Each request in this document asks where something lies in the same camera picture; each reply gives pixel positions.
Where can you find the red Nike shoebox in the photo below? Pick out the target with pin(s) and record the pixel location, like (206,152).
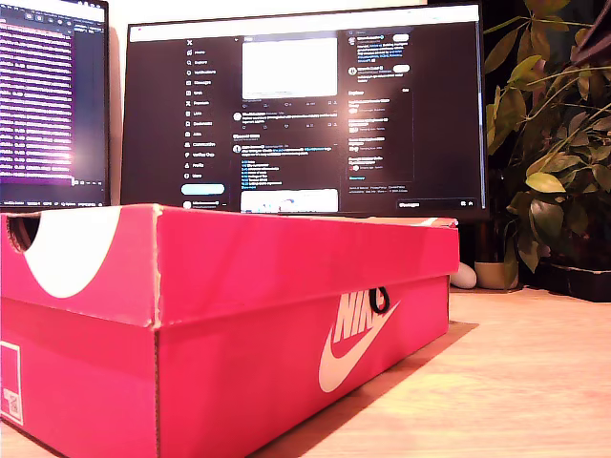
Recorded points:
(229,334)

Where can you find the monitor with purple terminal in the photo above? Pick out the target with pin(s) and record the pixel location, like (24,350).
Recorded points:
(48,95)

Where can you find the pale small plant pot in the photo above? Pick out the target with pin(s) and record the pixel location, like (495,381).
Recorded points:
(489,276)

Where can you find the green leafy houseplant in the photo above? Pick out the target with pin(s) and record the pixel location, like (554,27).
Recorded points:
(549,143)

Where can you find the wide black computer monitor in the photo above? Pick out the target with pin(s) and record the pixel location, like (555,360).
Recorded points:
(429,133)

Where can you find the white rounded object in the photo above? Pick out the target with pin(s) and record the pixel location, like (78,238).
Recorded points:
(464,276)

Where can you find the black planter tray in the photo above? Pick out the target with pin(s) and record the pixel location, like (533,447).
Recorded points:
(577,281)

